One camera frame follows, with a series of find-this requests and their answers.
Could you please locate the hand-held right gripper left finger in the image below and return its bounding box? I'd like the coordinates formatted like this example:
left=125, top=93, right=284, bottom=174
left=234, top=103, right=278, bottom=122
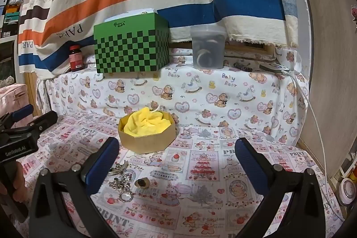
left=28, top=137, right=120, bottom=238

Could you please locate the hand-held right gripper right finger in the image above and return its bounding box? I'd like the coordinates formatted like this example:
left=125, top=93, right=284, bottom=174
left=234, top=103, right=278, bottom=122
left=234, top=138, right=327, bottom=238

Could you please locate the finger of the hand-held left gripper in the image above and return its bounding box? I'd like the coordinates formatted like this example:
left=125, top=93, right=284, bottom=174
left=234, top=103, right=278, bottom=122
left=10, top=104, right=34, bottom=124
left=17, top=110, right=58, bottom=139

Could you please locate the silver bangle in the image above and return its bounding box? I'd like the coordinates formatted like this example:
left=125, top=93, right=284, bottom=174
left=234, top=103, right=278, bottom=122
left=108, top=160, right=129, bottom=176

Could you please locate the pile of silver jewelry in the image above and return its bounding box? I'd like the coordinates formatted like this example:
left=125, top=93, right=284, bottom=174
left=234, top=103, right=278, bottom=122
left=108, top=172, right=137, bottom=192

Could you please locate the round silver pendant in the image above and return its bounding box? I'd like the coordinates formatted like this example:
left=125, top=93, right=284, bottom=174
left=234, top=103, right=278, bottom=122
left=118, top=191, right=135, bottom=203

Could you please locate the gold ring with black stone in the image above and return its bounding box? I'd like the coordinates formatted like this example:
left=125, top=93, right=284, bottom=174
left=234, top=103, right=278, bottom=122
left=134, top=178, right=151, bottom=189

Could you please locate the gold octagonal box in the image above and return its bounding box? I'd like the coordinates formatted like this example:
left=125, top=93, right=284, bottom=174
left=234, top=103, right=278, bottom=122
left=117, top=111, right=176, bottom=155

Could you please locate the yellow cloth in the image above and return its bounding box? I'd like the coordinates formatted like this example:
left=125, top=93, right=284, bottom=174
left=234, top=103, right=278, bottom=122
left=122, top=108, right=172, bottom=135

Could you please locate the person's left hand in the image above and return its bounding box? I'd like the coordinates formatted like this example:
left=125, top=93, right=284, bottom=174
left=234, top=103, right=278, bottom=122
left=0, top=164, right=33, bottom=201

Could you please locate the pink bag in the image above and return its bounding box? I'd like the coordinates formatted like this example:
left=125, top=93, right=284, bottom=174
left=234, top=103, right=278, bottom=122
left=0, top=83, right=31, bottom=121

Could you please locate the pink print tablecloth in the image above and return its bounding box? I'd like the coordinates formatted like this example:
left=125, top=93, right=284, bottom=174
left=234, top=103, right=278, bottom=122
left=17, top=112, right=344, bottom=238

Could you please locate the red pill bottle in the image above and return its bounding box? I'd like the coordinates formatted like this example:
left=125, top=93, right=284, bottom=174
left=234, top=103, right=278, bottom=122
left=68, top=45, right=85, bottom=72

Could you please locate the bear print cloth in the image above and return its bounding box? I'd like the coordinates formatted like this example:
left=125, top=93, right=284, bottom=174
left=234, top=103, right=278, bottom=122
left=36, top=47, right=310, bottom=145

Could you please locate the small black object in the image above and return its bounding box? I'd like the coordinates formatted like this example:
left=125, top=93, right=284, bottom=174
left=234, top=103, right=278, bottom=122
left=234, top=62, right=253, bottom=72

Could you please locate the white charger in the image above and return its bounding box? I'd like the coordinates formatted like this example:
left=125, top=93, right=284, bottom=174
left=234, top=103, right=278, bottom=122
left=259, top=62, right=291, bottom=74

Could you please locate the stack of storage boxes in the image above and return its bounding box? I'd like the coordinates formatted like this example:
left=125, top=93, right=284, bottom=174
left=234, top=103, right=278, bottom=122
left=0, top=0, right=23, bottom=38

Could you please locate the round pink white object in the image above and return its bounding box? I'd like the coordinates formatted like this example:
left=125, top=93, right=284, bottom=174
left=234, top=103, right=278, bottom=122
left=338, top=178, right=357, bottom=206

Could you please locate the green checkered box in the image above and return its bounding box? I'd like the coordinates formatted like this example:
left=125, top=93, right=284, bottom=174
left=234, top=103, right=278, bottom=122
left=93, top=13, right=170, bottom=74

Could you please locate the clear plastic container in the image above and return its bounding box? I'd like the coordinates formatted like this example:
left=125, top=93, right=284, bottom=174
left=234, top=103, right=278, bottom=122
left=190, top=25, right=226, bottom=70

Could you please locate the wooden board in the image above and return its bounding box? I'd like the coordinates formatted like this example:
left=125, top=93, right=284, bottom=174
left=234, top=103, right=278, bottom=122
left=290, top=0, right=357, bottom=181

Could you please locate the white cable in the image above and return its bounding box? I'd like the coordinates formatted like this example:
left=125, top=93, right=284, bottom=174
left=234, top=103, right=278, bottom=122
left=280, top=69, right=345, bottom=222

